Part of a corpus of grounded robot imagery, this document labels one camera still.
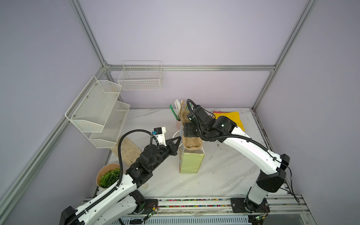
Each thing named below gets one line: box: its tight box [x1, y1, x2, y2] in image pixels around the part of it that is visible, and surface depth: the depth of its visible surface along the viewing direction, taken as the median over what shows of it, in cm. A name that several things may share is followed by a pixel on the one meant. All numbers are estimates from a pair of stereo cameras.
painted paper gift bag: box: [179, 122, 206, 174], surface depth 69 cm
